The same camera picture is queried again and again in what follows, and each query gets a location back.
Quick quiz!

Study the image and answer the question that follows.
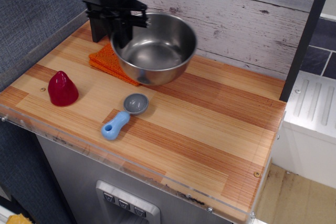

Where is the blue grey toy scoop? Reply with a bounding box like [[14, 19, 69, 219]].
[[101, 93, 149, 141]]

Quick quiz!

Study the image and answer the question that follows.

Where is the silver toy fridge dispenser panel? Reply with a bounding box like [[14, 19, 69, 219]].
[[96, 180, 161, 223]]

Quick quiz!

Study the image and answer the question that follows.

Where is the white toy sink unit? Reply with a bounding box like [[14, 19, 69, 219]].
[[271, 71, 335, 188]]

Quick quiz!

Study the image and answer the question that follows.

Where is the dark right frame post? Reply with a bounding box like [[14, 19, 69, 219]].
[[279, 0, 326, 102]]

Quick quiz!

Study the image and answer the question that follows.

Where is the red strawberry-shaped toy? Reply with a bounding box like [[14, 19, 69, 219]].
[[48, 71, 79, 106]]

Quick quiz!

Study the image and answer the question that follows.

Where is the clear acrylic edge guard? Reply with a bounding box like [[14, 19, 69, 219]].
[[1, 105, 256, 223]]

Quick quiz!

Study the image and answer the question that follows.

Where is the orange folded cloth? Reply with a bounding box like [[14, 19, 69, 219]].
[[89, 44, 140, 86]]

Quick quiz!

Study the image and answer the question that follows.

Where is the yellow object bottom left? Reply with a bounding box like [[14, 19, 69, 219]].
[[6, 214, 32, 224]]

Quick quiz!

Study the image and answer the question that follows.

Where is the stainless steel bowl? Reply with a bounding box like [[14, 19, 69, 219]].
[[110, 13, 197, 86]]

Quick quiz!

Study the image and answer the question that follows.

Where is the dark left frame post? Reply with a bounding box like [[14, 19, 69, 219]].
[[82, 0, 111, 43]]

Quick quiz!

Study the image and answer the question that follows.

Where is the dark frame post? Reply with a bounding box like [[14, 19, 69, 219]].
[[82, 0, 111, 43], [279, 0, 326, 102]]

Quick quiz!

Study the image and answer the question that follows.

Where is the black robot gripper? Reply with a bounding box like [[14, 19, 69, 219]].
[[83, 0, 148, 48]]

